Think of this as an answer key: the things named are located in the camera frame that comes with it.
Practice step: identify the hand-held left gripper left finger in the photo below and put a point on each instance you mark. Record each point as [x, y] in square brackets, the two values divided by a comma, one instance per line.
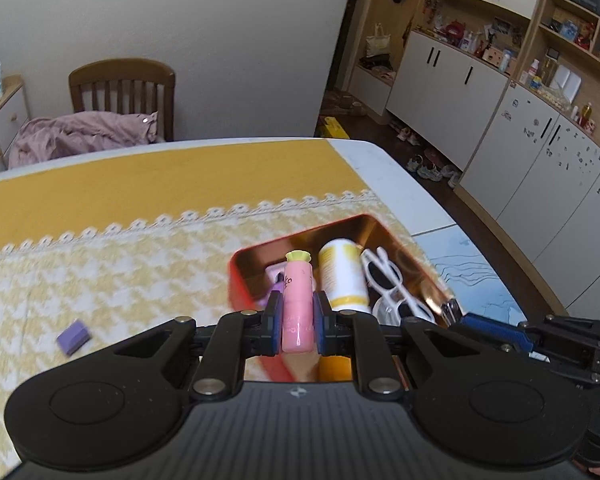
[275, 320]

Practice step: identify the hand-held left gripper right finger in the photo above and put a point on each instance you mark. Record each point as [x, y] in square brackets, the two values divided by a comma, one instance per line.
[321, 320]

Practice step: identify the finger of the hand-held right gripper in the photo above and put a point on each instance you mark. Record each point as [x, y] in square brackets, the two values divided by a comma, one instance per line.
[490, 330]

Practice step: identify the pink tube with yellow cap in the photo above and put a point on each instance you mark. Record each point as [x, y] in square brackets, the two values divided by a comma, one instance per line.
[298, 305]

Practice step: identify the red tin box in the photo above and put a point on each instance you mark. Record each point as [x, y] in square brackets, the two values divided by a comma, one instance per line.
[260, 260]

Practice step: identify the white sunglasses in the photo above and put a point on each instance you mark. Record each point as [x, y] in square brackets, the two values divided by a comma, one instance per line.
[402, 296]

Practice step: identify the pink rectangular box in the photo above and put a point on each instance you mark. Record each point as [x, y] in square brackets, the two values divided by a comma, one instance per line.
[272, 274]

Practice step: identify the white yellow bottle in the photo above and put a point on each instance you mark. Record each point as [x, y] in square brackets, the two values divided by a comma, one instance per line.
[342, 275]

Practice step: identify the orange citrus fruit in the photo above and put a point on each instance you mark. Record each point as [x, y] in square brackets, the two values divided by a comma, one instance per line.
[334, 369]

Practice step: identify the blue white table mat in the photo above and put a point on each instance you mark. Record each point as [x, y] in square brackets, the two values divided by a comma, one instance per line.
[470, 270]

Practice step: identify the yellow houndstooth tablecloth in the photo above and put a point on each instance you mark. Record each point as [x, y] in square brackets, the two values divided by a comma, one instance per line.
[130, 270]

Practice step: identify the grey sneaker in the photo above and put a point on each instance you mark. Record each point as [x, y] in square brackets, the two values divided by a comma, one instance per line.
[430, 171]
[451, 176]

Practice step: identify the white shoe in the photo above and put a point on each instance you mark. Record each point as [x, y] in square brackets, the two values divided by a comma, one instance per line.
[414, 164]

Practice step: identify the yellow box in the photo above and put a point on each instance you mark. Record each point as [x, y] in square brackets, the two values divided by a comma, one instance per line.
[332, 127]

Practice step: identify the purple faceted block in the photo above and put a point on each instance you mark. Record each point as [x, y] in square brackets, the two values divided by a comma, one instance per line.
[74, 337]

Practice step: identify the pink cloth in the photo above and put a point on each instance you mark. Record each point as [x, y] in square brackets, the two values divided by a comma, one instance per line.
[80, 132]

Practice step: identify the cream tote bag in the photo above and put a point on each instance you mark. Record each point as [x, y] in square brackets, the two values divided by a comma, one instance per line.
[379, 42]

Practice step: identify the wooden chair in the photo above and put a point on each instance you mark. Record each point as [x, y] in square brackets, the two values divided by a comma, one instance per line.
[120, 70]

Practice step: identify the wooden white side cabinet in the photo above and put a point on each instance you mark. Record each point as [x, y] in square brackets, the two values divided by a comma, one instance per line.
[7, 120]

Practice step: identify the white wooden wall cabinet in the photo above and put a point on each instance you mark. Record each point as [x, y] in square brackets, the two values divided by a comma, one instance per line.
[530, 185]

